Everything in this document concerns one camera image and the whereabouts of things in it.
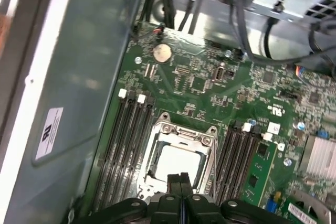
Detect round coin battery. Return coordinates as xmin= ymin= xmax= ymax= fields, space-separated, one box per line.
xmin=153 ymin=43 xmax=173 ymax=64

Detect metal socket cover frame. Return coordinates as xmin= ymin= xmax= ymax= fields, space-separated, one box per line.
xmin=144 ymin=133 xmax=217 ymax=192

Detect flat black cable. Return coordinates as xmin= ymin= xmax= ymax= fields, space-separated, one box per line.
xmin=141 ymin=0 xmax=175 ymax=28

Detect thin wire locking lever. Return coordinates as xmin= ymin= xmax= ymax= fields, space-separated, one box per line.
xmin=211 ymin=140 xmax=218 ymax=200
xmin=141 ymin=125 xmax=161 ymax=190

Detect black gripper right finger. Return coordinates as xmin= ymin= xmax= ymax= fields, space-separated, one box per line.
xmin=181 ymin=172 xmax=291 ymax=224

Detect black open PC case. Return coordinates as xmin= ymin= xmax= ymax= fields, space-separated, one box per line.
xmin=0 ymin=0 xmax=336 ymax=224

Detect metal CPU socket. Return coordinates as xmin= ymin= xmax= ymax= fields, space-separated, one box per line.
xmin=138 ymin=112 xmax=220 ymax=200

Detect silver topped CPU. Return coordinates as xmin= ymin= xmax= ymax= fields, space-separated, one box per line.
xmin=156 ymin=144 xmax=209 ymax=184

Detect green RAM stick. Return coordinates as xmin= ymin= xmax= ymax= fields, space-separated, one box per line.
xmin=243 ymin=140 xmax=279 ymax=210

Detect grey cable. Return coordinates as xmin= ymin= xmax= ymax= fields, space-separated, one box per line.
xmin=230 ymin=0 xmax=255 ymax=59

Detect RAM slot white clips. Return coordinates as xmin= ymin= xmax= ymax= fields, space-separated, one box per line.
xmin=93 ymin=89 xmax=127 ymax=209
xmin=112 ymin=94 xmax=146 ymax=209
xmin=223 ymin=122 xmax=253 ymax=204

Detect silver finned heat sink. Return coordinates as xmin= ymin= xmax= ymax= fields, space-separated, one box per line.
xmin=301 ymin=135 xmax=336 ymax=182

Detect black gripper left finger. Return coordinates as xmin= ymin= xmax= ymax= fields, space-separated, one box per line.
xmin=96 ymin=173 xmax=182 ymax=224

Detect thick black cable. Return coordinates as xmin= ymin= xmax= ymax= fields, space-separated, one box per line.
xmin=262 ymin=16 xmax=336 ymax=65

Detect green motherboard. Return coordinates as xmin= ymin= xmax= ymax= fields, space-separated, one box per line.
xmin=86 ymin=22 xmax=336 ymax=224

